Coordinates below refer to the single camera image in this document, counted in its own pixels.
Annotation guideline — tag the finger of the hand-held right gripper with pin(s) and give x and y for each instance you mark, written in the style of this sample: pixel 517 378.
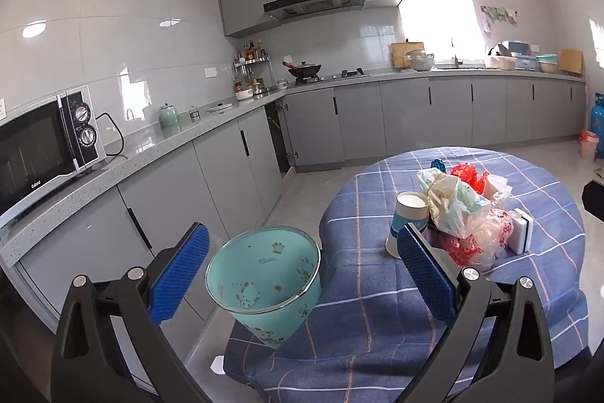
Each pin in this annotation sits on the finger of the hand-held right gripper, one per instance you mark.
pixel 593 197

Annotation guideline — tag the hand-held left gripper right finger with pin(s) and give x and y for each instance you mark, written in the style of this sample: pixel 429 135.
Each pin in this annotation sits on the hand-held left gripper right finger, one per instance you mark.
pixel 422 271

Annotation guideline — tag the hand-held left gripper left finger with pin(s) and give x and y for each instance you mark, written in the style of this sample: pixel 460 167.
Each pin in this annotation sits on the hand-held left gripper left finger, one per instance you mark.
pixel 181 275

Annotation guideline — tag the teal trash bin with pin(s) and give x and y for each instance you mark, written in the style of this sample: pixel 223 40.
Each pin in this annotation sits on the teal trash bin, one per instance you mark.
pixel 264 280

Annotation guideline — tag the white bucket with red lid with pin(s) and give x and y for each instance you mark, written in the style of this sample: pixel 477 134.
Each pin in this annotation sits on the white bucket with red lid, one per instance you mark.
pixel 589 145

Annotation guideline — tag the white blue paper cup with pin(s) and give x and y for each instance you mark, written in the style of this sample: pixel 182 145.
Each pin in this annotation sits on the white blue paper cup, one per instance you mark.
pixel 408 214

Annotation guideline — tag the blue gas cylinder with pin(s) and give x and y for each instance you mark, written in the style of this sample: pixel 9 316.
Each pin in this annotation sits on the blue gas cylinder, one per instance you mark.
pixel 597 124

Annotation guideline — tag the crumpled translucent plastic bag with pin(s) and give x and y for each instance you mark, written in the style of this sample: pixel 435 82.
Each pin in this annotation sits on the crumpled translucent plastic bag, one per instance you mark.
pixel 453 200

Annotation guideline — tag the clear bag with red contents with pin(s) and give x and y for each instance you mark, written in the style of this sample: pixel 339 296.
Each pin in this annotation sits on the clear bag with red contents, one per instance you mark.
pixel 490 233

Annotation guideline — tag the blue plaid tablecloth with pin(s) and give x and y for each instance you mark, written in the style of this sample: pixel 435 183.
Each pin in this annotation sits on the blue plaid tablecloth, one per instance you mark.
pixel 368 327

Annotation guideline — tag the white blue sponge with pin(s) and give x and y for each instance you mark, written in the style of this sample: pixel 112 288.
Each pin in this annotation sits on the white blue sponge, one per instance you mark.
pixel 521 230

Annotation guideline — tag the white tissue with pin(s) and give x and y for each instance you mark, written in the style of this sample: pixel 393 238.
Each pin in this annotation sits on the white tissue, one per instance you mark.
pixel 498 186

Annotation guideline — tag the red plastic bag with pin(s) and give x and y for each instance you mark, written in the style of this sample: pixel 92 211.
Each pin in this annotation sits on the red plastic bag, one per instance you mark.
pixel 465 174

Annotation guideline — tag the blue snack wrapper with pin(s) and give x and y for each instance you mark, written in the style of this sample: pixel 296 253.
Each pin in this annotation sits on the blue snack wrapper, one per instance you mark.
pixel 439 165

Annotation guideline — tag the brown board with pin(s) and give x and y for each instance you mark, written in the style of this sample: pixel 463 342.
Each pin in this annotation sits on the brown board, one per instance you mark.
pixel 571 62

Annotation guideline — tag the teal basin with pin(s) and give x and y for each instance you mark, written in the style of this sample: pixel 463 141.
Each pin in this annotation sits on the teal basin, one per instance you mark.
pixel 547 64

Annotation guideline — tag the blue dish rack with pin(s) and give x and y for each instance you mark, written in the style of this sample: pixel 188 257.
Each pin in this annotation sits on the blue dish rack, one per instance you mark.
pixel 524 58

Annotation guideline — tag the green teapot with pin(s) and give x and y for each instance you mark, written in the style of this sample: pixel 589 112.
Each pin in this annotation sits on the green teapot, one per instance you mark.
pixel 167 116

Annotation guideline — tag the white dish basket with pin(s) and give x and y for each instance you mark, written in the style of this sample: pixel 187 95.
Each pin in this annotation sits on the white dish basket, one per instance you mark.
pixel 500 62

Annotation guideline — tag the silver black microwave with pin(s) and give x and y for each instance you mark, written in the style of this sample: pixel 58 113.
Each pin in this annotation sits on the silver black microwave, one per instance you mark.
pixel 42 148

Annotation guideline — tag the white bowl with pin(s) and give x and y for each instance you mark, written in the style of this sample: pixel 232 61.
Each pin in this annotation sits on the white bowl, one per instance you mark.
pixel 244 94

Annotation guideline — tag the sink faucet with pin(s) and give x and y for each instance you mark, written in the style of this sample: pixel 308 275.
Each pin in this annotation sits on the sink faucet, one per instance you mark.
pixel 455 58

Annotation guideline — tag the hanging cloths on hooks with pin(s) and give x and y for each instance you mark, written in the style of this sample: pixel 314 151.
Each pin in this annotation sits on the hanging cloths on hooks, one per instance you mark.
pixel 498 13

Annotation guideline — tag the steel bowl on counter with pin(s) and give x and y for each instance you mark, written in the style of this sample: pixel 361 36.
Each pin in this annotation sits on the steel bowl on counter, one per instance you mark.
pixel 420 62

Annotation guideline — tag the gas stove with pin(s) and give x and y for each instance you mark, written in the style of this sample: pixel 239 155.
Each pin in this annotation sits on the gas stove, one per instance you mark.
pixel 339 76

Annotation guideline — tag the small white pot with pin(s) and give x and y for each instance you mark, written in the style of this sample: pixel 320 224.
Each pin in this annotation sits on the small white pot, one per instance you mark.
pixel 281 84

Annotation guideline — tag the wooden cutting board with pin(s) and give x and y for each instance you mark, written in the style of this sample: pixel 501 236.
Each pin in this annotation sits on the wooden cutting board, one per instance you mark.
pixel 398 53

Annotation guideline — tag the metal spice rack with bottles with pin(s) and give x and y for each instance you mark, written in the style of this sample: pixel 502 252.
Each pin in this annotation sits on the metal spice rack with bottles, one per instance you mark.
pixel 252 68

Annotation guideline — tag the black wok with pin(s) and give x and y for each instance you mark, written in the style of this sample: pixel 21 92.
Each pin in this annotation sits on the black wok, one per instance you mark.
pixel 304 70

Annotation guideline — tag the bright window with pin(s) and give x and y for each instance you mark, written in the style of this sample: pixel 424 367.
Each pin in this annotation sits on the bright window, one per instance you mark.
pixel 439 16

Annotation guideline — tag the range hood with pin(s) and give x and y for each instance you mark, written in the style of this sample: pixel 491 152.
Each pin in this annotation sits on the range hood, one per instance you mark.
pixel 311 4

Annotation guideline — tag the white wall socket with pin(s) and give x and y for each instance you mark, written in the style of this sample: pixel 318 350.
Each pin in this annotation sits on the white wall socket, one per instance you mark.
pixel 211 71

